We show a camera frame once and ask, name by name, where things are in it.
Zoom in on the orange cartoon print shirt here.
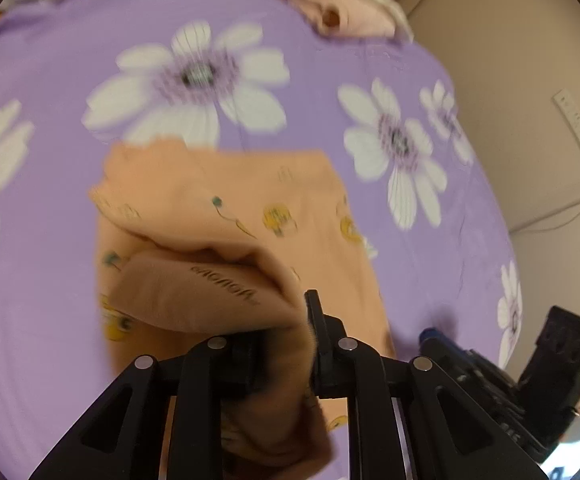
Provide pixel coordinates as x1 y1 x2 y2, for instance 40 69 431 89
87 139 396 471

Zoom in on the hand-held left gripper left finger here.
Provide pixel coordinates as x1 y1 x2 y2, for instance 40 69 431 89
29 332 271 480

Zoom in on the cream folded garment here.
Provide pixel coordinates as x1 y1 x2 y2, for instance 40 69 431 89
205 0 416 43

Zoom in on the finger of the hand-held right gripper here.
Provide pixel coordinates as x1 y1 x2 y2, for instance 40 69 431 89
418 327 522 409

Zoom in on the white power cable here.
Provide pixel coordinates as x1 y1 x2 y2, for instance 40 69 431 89
510 175 580 235

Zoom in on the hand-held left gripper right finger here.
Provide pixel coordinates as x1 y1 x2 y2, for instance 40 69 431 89
304 289 551 480

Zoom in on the purple floral bed sheet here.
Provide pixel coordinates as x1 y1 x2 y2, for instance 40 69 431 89
0 0 523 480

